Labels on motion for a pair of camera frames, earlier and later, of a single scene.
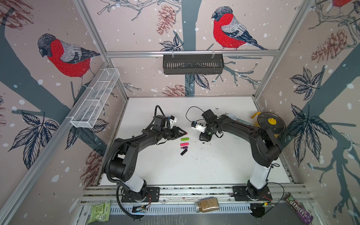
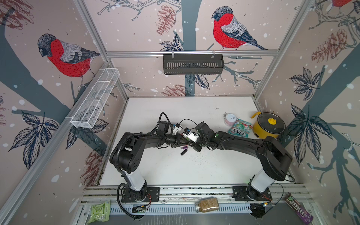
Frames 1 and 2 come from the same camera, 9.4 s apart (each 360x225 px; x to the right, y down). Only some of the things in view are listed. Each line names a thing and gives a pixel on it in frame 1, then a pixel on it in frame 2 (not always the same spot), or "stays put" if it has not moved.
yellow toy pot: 270,120 stays put
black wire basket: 190,64 stays put
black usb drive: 183,152 stays put
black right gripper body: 209,129 → 203,141
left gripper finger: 181,132 → 183,139
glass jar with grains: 207,204 stays put
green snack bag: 100,212 stays put
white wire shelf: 93,97 stays put
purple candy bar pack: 291,201 stays put
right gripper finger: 205,136 → 197,147
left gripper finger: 176,137 → 178,145
